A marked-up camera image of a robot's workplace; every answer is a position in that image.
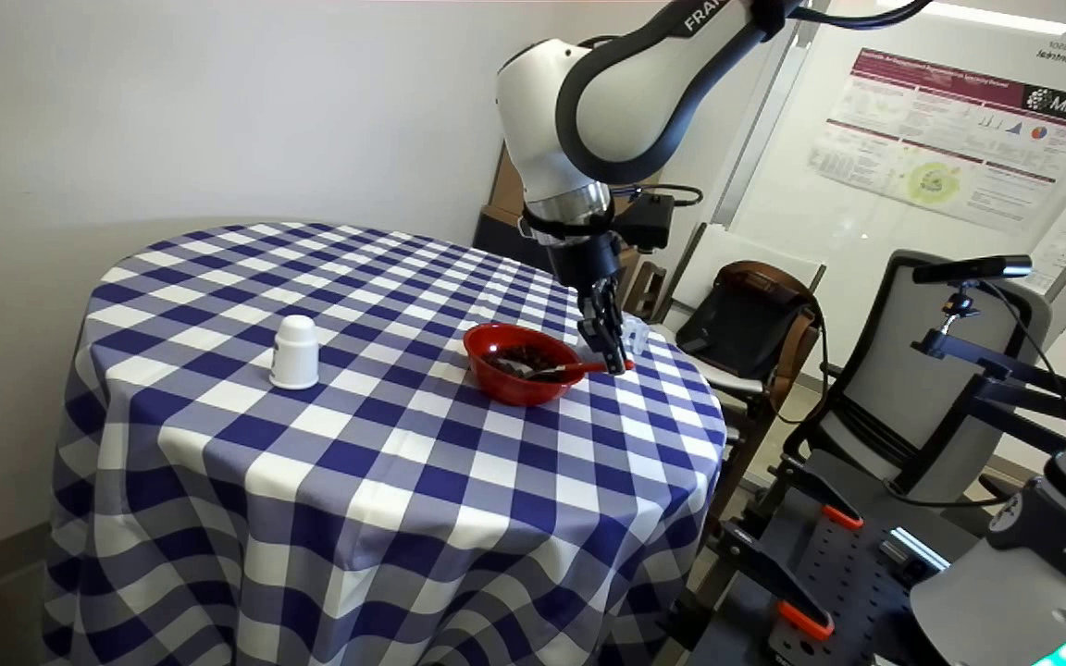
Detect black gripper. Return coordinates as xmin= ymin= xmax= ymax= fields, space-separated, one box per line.
xmin=551 ymin=217 xmax=637 ymax=375

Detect red handled spoon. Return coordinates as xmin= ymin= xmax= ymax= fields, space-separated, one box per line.
xmin=501 ymin=348 xmax=617 ymax=380

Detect red plastic bowl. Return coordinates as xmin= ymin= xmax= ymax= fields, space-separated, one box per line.
xmin=459 ymin=322 xmax=588 ymax=411

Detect white upside-down cup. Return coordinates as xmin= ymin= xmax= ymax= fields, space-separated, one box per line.
xmin=267 ymin=310 xmax=327 ymax=397

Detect dark brown food pieces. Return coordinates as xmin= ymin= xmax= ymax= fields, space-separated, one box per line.
xmin=491 ymin=345 xmax=564 ymax=375

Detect brown box black panel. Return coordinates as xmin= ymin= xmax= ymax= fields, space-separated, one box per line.
xmin=470 ymin=210 xmax=675 ymax=318

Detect black clamp orange tip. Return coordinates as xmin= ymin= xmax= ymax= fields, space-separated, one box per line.
xmin=804 ymin=484 xmax=871 ymax=535
xmin=720 ymin=522 xmax=839 ymax=649

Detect black office chair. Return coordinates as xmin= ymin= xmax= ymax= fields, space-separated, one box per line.
xmin=778 ymin=249 xmax=1054 ymax=522

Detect blue white checkered tablecloth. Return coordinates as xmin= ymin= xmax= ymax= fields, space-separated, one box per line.
xmin=39 ymin=217 xmax=732 ymax=666

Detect white poster magenta header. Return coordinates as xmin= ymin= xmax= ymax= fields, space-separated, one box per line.
xmin=808 ymin=48 xmax=1066 ymax=234

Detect black bag brown strap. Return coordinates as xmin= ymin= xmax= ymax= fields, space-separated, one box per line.
xmin=675 ymin=259 xmax=822 ymax=403

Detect black blue camera mount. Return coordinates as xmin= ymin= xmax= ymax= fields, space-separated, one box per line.
xmin=912 ymin=286 xmax=1066 ymax=461

